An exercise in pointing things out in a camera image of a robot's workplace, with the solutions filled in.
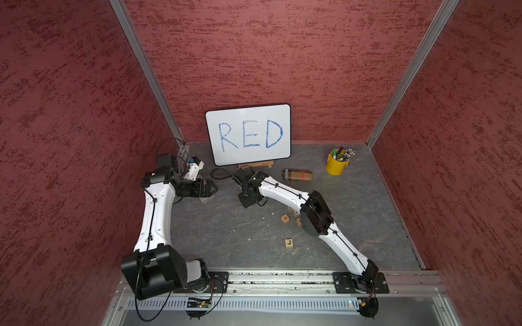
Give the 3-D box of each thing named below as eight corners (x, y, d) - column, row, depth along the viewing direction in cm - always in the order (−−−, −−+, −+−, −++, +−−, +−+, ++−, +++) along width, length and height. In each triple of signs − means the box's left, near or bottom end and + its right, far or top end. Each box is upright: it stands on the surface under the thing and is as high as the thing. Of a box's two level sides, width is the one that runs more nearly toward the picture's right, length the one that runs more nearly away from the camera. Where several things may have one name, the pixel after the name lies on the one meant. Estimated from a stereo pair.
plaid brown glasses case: (283, 180, 106) (283, 177, 104) (282, 171, 110) (283, 168, 108) (312, 181, 107) (313, 177, 104) (310, 171, 110) (311, 168, 108)
